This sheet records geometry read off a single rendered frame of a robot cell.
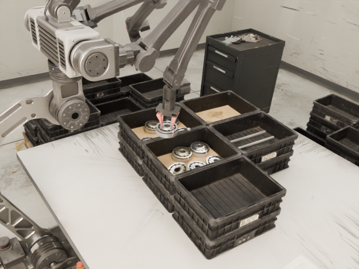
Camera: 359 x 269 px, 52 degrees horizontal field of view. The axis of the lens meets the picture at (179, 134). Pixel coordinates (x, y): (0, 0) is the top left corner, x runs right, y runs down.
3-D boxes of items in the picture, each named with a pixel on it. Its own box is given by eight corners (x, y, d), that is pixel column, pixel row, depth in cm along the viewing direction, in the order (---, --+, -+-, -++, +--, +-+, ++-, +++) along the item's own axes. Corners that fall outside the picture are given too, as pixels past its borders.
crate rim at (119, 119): (140, 147, 182) (140, 143, 181) (115, 119, 203) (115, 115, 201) (206, 128, 201) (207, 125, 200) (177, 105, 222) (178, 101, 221)
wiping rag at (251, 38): (248, 44, 342) (249, 40, 340) (232, 37, 356) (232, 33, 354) (268, 40, 357) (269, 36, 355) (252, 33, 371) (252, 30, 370)
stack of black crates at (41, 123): (54, 177, 274) (47, 126, 250) (40, 157, 293) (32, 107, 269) (103, 160, 295) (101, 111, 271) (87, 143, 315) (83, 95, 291)
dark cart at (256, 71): (226, 139, 363) (240, 50, 315) (196, 119, 392) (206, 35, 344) (266, 123, 395) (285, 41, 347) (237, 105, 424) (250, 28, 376)
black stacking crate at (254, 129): (239, 173, 185) (243, 155, 179) (205, 143, 206) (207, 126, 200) (294, 152, 204) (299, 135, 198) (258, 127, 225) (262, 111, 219)
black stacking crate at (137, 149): (140, 162, 187) (140, 143, 181) (116, 134, 208) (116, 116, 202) (204, 143, 206) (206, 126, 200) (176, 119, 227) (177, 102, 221)
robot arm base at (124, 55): (104, 69, 139) (103, 37, 132) (123, 65, 143) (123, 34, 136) (115, 77, 133) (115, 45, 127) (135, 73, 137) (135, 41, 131)
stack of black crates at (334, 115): (357, 156, 327) (375, 112, 303) (338, 167, 310) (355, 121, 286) (319, 135, 353) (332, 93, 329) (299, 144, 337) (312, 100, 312)
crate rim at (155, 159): (172, 182, 161) (172, 177, 160) (140, 147, 182) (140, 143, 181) (242, 158, 180) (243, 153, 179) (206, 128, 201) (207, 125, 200)
